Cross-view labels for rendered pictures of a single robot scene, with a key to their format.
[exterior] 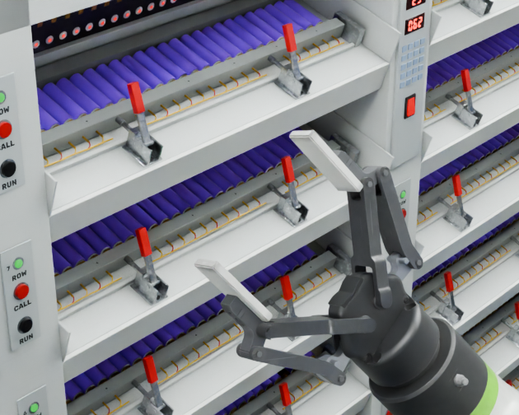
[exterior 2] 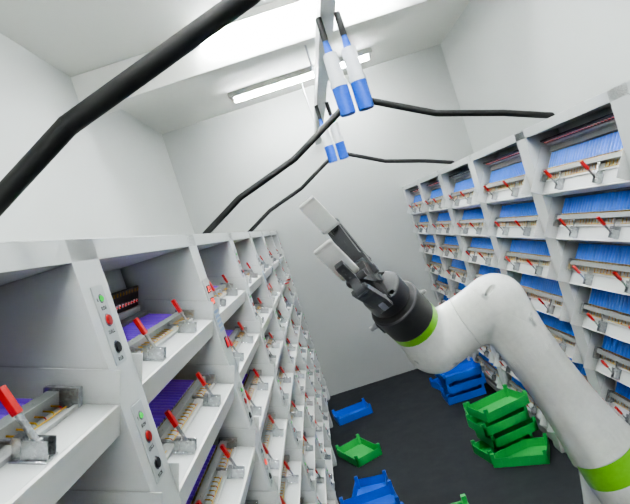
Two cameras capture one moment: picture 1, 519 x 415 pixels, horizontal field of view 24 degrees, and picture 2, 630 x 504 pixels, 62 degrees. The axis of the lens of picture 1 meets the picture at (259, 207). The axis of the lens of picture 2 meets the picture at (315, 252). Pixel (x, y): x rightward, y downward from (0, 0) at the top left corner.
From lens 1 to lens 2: 75 cm
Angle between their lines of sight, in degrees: 47
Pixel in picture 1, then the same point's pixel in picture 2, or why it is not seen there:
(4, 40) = (91, 264)
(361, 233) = (347, 246)
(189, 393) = not seen: outside the picture
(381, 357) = (394, 290)
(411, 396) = (413, 305)
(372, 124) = (216, 356)
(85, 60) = not seen: hidden behind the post
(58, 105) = not seen: hidden behind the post
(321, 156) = (319, 209)
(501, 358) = (294, 490)
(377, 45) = (203, 314)
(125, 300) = (178, 458)
